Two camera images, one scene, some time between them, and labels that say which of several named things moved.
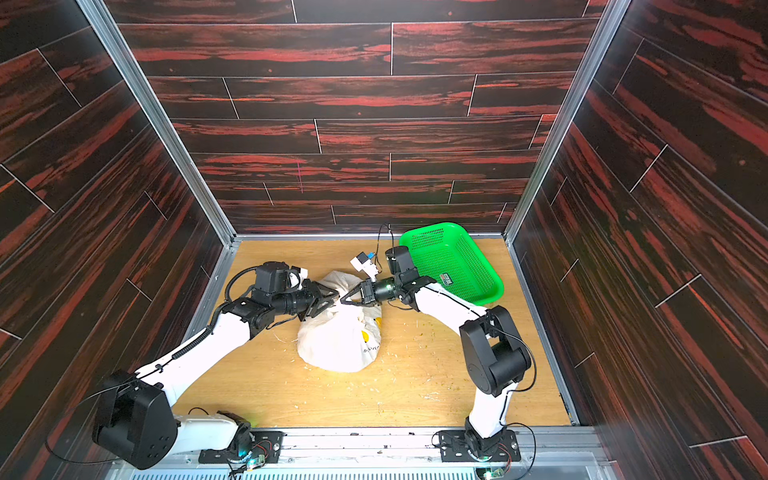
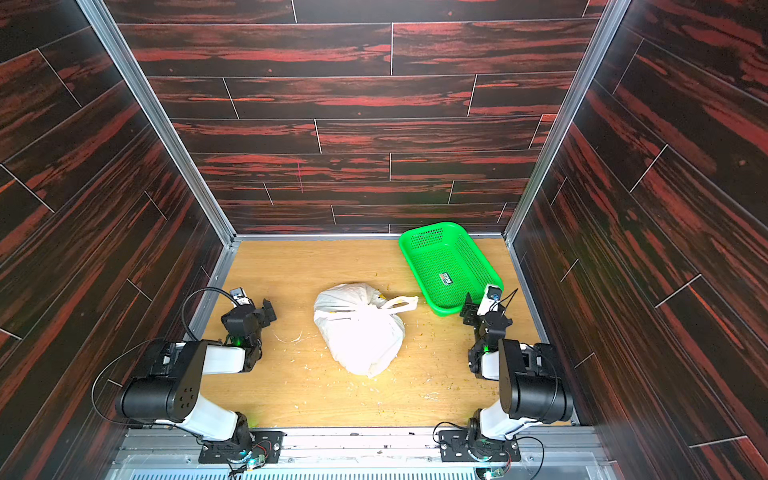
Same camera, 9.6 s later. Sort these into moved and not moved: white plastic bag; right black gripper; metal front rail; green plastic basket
Moved: right black gripper; white plastic bag
Not moved: metal front rail; green plastic basket
